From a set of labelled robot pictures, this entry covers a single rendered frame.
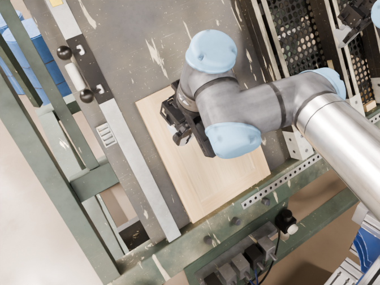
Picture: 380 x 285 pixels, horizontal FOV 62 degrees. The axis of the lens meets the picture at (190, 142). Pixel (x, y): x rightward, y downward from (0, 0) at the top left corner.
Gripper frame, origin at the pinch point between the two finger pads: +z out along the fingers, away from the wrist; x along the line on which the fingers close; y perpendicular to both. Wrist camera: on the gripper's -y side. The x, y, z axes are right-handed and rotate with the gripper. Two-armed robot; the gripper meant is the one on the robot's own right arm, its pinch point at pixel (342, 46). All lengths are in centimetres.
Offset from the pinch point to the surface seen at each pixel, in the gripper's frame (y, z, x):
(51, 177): 24, 20, 97
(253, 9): 29.0, 1.5, 14.8
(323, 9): 16.9, 5.8, -15.1
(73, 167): 46, 84, 87
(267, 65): 13.4, 14.5, 16.0
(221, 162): -2, 32, 47
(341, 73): -5.7, 19.1, -13.0
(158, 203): 0, 32, 75
